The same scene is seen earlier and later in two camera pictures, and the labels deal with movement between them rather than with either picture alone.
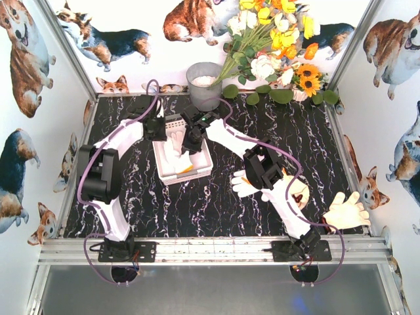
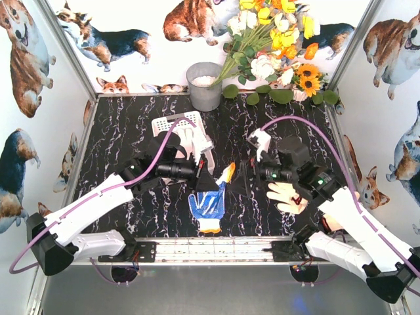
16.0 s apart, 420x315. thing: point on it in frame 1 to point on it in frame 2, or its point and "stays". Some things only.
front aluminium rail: x=212 y=251 stays
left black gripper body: x=161 y=117 to x=199 y=174
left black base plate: x=136 y=252 stays
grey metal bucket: x=203 y=96 stays
